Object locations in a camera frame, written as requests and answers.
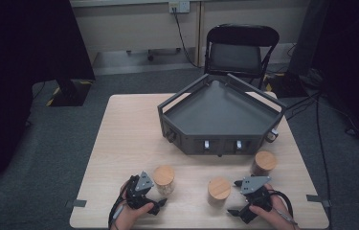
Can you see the white wall socket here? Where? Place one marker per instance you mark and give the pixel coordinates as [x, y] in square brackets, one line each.
[180, 6]

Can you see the glass jar with dark contents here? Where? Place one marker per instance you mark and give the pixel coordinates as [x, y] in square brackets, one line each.
[264, 160]

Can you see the black curtain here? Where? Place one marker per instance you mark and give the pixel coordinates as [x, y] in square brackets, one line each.
[352, 48]
[14, 80]

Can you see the person's right hand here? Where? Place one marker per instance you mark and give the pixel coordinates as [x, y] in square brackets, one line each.
[273, 218]

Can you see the black folding chair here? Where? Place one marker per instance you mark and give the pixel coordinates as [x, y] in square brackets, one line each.
[242, 35]

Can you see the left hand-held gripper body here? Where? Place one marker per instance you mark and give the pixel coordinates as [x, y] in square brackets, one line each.
[135, 196]

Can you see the grey metal corner rack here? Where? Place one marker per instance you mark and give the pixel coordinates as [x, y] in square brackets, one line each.
[225, 111]

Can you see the glass jar with brown contents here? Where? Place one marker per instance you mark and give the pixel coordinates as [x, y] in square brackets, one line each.
[219, 188]

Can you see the wheeled cart base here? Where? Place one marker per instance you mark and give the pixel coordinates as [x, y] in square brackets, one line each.
[150, 55]

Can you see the grey tape strip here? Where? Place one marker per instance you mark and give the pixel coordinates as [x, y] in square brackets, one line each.
[76, 203]
[317, 198]

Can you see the black stand base striped tape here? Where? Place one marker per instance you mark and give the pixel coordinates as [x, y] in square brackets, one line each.
[287, 84]
[71, 94]

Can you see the person's left hand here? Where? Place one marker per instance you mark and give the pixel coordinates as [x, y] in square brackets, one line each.
[127, 217]

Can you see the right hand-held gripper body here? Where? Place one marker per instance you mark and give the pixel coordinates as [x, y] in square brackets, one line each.
[253, 185]

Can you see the glass jar with pale balls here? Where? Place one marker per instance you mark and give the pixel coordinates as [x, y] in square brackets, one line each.
[163, 175]

